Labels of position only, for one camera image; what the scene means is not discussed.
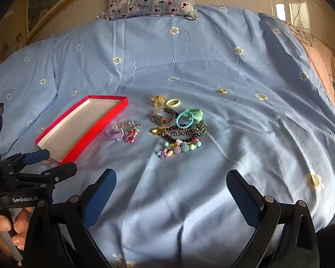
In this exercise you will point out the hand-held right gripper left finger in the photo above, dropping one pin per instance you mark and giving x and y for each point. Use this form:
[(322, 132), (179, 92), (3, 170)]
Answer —
[(100, 195)]

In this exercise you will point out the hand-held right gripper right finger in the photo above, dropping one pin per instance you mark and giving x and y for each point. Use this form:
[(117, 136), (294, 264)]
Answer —
[(243, 198)]

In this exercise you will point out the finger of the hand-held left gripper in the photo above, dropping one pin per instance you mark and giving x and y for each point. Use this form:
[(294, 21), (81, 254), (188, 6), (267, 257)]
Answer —
[(55, 174), (37, 157)]

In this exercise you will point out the red cardboard box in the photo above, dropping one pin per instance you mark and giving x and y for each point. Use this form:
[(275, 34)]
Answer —
[(81, 125)]

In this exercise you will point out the purple hair clip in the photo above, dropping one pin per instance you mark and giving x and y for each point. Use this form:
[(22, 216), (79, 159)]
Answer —
[(115, 134)]

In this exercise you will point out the red hair clip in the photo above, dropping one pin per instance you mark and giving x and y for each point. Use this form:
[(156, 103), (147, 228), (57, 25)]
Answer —
[(130, 137)]

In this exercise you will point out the gold wristwatch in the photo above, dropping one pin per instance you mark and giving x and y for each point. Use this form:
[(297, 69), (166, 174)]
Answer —
[(158, 120)]

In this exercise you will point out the beige hair clip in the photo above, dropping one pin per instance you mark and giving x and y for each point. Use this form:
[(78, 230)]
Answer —
[(157, 102)]

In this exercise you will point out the person's left hand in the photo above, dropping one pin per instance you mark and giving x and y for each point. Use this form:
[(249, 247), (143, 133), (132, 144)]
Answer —
[(21, 227)]

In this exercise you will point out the small gold earring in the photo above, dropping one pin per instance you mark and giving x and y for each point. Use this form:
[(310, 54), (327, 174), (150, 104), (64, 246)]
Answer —
[(222, 91)]

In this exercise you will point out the blue flower print bedsheet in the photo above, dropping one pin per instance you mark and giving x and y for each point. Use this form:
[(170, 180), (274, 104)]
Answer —
[(184, 61)]

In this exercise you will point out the pink printed bedsheet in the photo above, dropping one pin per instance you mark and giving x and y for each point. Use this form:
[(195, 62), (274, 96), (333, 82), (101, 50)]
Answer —
[(323, 61)]

